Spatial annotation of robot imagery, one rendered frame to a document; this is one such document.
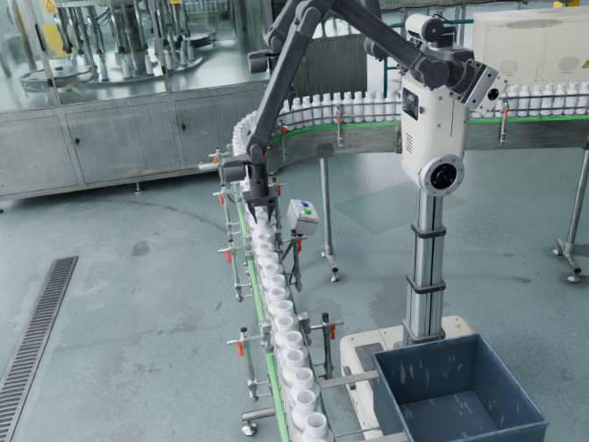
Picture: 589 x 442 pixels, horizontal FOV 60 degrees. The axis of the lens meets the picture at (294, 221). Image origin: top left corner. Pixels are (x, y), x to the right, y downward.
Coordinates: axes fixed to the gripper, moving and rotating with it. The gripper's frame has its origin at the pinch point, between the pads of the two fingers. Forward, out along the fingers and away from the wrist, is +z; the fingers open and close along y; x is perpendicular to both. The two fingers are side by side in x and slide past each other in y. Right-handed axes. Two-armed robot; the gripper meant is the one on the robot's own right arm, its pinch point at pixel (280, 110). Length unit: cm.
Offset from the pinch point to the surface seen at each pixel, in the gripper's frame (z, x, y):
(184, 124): 80, -265, 52
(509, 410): 55, 103, -37
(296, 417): 27, 116, 18
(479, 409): 66, 92, -36
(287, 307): 25, 84, 14
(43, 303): 140, -112, 153
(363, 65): 90, -455, -170
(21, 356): 140, -62, 153
